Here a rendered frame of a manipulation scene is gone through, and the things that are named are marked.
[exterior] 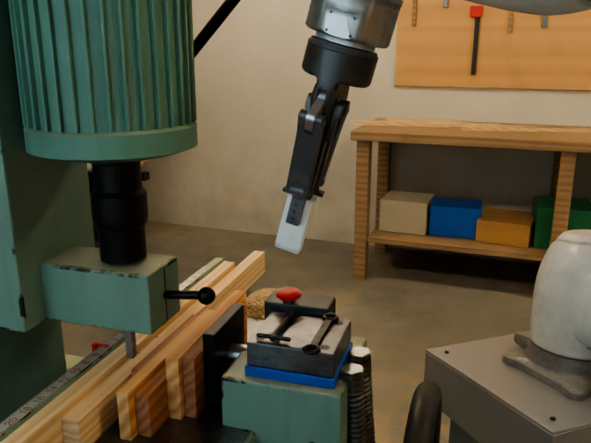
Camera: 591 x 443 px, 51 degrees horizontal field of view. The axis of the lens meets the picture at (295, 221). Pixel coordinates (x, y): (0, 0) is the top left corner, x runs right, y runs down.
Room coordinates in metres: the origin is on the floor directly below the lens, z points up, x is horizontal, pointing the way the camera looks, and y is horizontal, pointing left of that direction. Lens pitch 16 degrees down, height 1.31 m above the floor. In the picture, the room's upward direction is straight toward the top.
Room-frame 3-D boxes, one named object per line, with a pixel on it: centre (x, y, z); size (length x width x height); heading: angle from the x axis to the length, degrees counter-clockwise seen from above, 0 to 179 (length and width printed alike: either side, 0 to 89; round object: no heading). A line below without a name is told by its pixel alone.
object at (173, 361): (0.71, 0.11, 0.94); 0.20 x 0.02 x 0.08; 163
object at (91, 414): (0.81, 0.15, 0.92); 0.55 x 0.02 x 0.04; 163
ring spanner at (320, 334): (0.62, -0.03, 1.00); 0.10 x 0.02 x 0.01; 163
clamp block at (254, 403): (0.65, 0.00, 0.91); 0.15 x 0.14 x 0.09; 163
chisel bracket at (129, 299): (0.67, 0.21, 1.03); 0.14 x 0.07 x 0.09; 73
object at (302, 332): (0.65, -0.01, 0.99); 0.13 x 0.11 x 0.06; 163
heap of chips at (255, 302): (0.91, 0.02, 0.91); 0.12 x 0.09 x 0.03; 73
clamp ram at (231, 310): (0.66, 0.06, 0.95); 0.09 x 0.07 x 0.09; 163
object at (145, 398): (0.70, 0.13, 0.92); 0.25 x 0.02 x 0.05; 163
